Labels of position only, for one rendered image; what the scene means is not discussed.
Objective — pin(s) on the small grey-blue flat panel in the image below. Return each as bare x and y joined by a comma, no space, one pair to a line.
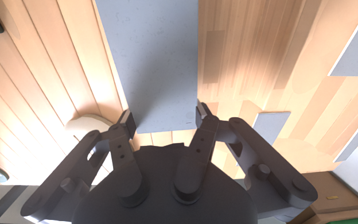
272,124

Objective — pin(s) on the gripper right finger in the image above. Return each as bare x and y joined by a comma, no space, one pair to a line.
259,155

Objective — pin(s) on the brown cardboard box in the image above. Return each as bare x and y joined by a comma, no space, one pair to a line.
334,205

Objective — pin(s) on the green flat object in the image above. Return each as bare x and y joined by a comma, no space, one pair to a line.
352,221

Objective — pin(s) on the cream round disc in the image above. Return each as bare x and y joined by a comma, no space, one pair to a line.
86,124

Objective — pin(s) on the large grey-blue flat board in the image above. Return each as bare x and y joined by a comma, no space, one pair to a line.
154,62

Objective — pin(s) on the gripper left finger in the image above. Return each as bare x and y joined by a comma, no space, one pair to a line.
73,167

